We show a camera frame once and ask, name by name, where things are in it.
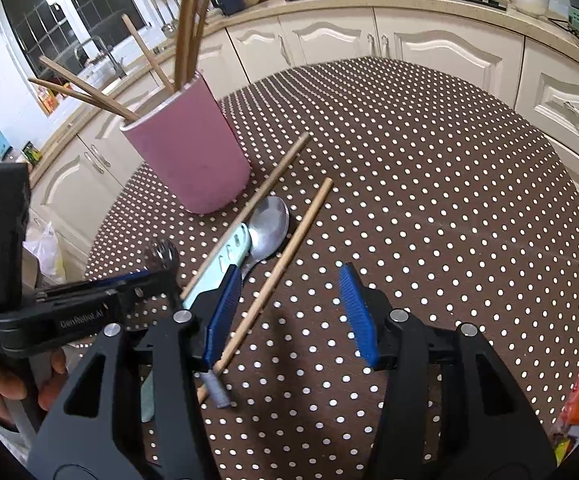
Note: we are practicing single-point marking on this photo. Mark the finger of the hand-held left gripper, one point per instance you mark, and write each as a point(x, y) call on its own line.
point(159, 291)
point(119, 280)

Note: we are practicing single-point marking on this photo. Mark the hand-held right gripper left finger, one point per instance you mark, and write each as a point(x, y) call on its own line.
point(222, 315)

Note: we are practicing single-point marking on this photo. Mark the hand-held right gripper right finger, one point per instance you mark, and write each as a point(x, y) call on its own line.
point(359, 315)

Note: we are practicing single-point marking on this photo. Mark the shiny steel spoon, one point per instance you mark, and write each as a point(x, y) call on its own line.
point(164, 255)

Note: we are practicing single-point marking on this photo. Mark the light blue knife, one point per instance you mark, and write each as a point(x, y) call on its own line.
point(219, 260)

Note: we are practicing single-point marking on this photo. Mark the single wooden chopstick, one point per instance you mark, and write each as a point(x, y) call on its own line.
point(282, 260)
point(280, 170)

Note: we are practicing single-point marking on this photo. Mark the matte steel spoon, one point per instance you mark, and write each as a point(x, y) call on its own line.
point(269, 225)

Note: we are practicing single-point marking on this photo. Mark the pink cup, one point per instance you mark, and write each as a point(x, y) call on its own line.
point(189, 155)

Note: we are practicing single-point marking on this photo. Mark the bunch of wooden chopsticks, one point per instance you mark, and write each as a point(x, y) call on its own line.
point(188, 35)

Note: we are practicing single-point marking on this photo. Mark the person's left hand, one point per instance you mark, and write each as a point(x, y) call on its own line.
point(51, 377)

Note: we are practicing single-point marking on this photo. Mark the white plastic bag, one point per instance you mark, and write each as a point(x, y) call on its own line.
point(44, 250)

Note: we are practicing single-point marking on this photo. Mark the light blue carton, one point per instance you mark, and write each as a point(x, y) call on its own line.
point(1, 142)

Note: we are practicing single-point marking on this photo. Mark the brown polka dot tablecloth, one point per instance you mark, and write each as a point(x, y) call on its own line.
point(419, 185)

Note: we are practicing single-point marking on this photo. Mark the steel sink faucet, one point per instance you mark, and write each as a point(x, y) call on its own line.
point(99, 42)

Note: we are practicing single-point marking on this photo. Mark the kitchen window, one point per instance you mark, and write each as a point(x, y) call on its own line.
point(44, 20)

